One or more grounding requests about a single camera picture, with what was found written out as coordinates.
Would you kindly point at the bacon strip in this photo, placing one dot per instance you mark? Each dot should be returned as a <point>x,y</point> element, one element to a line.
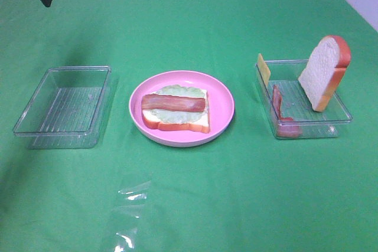
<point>283,129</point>
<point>173,103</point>

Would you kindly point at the green lettuce leaf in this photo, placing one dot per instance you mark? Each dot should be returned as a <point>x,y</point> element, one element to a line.
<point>180,117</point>

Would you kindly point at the bread slice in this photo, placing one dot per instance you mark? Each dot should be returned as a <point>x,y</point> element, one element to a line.
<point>324,70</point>
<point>174,127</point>

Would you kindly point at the clear left plastic container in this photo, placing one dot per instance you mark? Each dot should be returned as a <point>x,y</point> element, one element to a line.
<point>67,109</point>

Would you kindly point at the clear plastic container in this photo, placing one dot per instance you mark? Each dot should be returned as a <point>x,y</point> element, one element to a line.
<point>67,109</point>
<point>284,73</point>

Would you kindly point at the pink round plate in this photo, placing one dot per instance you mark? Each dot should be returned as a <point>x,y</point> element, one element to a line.
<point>220,100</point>

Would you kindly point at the yellow cheese slice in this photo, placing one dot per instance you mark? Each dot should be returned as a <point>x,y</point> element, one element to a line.
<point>264,70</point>

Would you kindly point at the clear right plastic container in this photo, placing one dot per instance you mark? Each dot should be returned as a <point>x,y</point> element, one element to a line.
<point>284,73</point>

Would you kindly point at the upright bread slice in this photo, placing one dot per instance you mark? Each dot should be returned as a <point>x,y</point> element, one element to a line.
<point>324,70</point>

